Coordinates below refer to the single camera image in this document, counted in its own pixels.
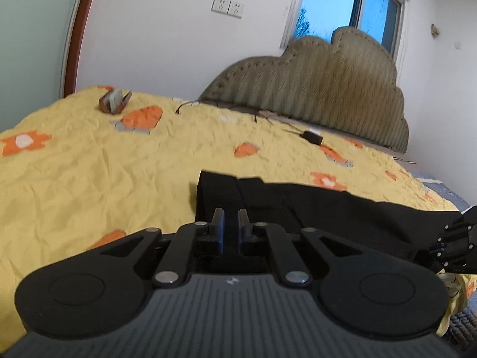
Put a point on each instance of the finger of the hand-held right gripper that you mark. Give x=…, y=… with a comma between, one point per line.
x=460, y=227
x=449, y=255

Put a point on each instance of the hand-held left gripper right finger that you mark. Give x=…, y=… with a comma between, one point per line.
x=241, y=231

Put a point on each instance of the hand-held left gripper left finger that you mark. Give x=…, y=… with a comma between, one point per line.
x=220, y=231

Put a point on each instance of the black pants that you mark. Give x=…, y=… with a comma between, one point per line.
x=316, y=209

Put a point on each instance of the blue patterned bedsheet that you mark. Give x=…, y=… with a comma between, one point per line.
x=443, y=190

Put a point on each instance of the black power adapter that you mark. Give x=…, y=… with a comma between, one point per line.
x=313, y=137

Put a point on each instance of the yellow printed blanket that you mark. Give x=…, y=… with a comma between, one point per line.
x=111, y=179

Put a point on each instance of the padded olive headboard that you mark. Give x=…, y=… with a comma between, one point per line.
x=316, y=82

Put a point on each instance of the brown wallet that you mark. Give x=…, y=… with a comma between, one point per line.
x=114, y=101

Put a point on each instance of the frosted glass door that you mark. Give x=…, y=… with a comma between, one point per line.
x=33, y=37

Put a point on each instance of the small white wall plate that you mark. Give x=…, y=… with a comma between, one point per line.
x=457, y=46

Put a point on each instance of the small wall hook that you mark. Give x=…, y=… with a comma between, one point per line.
x=435, y=30

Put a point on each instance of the white wall socket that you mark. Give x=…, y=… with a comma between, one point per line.
x=236, y=9
x=220, y=5

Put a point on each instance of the brown wooden door frame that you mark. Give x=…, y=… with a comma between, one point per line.
x=76, y=33

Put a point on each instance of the aluminium frame window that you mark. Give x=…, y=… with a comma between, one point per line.
x=328, y=0

